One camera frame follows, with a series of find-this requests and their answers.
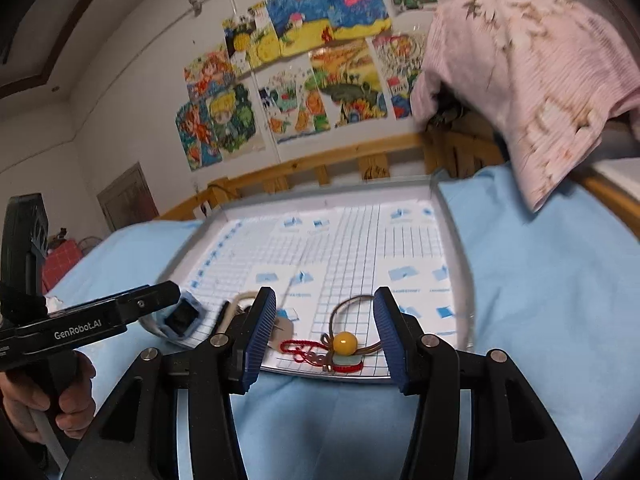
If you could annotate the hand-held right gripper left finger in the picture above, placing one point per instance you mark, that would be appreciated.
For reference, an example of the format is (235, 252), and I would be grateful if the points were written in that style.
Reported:
(262, 335)

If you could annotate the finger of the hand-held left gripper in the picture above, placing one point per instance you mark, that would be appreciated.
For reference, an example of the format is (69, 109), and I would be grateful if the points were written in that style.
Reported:
(150, 302)

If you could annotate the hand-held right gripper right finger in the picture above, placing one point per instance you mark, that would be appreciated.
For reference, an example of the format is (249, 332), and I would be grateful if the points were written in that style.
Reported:
(387, 335)

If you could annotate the blue wrist watch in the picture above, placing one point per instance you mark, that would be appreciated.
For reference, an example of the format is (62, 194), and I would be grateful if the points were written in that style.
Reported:
(180, 320)

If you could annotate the beige plastic buckle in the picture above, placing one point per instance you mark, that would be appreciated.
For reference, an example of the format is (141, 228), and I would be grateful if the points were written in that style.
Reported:
(243, 304)

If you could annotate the grey tray with grid paper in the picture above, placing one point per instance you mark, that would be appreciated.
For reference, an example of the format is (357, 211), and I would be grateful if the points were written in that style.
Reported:
(340, 260)

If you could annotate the person's left hand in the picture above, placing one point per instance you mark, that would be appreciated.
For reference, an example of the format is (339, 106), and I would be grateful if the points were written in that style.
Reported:
(75, 410)

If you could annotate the standing fan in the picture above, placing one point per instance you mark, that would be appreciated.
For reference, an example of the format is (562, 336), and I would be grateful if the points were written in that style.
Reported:
(90, 244)

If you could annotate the brown wooden door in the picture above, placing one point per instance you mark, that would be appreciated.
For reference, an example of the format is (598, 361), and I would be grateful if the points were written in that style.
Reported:
(127, 200)

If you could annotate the light blue printed blanket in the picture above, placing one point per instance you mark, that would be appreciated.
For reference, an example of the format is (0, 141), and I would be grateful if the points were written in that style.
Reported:
(525, 310)

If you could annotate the pink floral cloth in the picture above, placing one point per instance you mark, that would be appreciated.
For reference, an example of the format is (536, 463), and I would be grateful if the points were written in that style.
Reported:
(525, 85)

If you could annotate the wooden bed frame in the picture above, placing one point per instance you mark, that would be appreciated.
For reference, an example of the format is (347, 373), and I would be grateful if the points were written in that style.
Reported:
(320, 165)

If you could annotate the group of colourful wall drawings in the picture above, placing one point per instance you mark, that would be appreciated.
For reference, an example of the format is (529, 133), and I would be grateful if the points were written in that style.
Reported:
(300, 70)

